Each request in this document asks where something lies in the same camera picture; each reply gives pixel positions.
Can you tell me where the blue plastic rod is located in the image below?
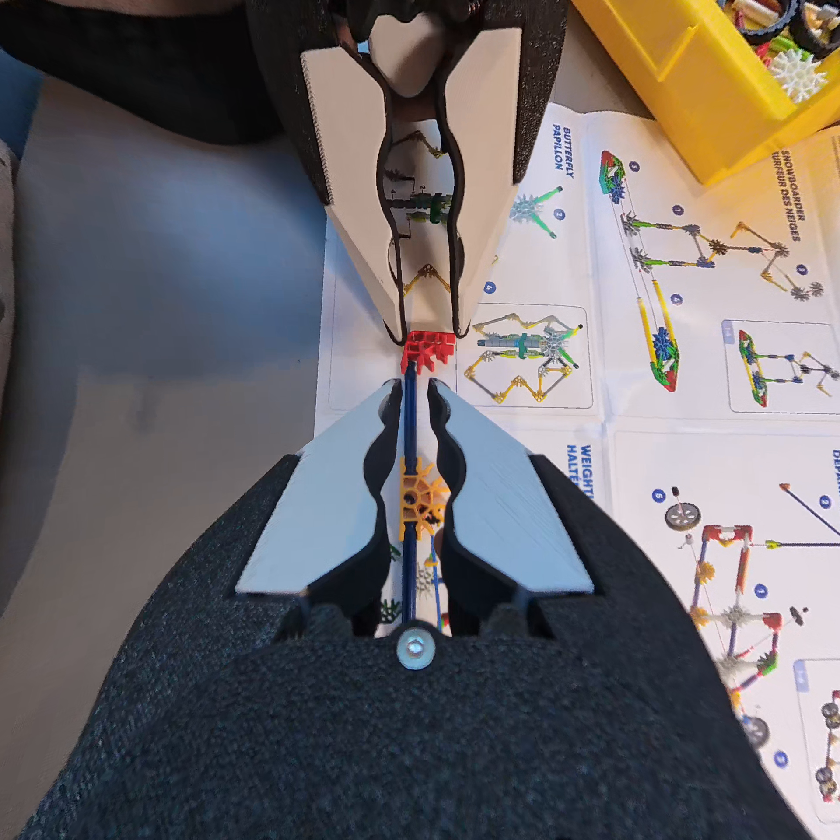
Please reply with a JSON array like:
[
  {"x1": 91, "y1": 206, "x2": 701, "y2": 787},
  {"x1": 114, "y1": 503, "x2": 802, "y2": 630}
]
[
  {"x1": 400, "y1": 525, "x2": 421, "y2": 624},
  {"x1": 402, "y1": 361, "x2": 421, "y2": 462}
]

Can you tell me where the orange fan-shaped connector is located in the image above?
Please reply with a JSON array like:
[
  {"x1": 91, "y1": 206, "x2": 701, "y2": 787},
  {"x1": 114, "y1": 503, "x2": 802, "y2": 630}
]
[{"x1": 397, "y1": 457, "x2": 451, "y2": 537}]

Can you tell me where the pile of toy pieces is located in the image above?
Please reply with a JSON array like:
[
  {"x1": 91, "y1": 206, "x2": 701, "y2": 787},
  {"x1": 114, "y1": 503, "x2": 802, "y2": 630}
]
[{"x1": 718, "y1": 0, "x2": 840, "y2": 106}]

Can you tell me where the dark cloth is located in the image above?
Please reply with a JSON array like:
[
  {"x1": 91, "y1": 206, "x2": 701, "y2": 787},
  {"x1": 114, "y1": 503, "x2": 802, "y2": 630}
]
[{"x1": 0, "y1": 0, "x2": 293, "y2": 147}]

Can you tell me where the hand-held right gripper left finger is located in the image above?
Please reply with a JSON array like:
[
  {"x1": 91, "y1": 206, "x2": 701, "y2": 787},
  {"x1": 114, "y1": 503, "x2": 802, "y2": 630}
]
[{"x1": 235, "y1": 379, "x2": 403, "y2": 636}]

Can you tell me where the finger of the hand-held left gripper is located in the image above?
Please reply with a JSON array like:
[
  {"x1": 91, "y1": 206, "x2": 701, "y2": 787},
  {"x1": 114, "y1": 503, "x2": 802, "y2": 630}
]
[
  {"x1": 301, "y1": 47, "x2": 408, "y2": 345},
  {"x1": 441, "y1": 28, "x2": 525, "y2": 338}
]

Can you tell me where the red corner connector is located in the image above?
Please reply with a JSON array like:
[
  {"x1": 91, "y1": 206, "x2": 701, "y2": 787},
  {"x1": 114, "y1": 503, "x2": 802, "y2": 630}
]
[{"x1": 400, "y1": 331, "x2": 457, "y2": 376}]

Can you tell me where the white printed instruction sheet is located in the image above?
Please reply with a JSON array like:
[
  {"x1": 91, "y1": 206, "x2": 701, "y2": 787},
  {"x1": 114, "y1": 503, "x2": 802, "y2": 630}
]
[{"x1": 314, "y1": 101, "x2": 840, "y2": 828}]

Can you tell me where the large yellow plastic bin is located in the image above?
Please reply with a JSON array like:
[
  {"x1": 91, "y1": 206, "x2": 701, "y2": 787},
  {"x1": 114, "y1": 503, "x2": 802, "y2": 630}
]
[{"x1": 571, "y1": 0, "x2": 840, "y2": 186}]

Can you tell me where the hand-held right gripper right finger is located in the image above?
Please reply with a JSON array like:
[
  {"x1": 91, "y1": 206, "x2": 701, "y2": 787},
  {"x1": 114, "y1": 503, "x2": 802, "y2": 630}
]
[{"x1": 427, "y1": 378, "x2": 595, "y2": 636}]

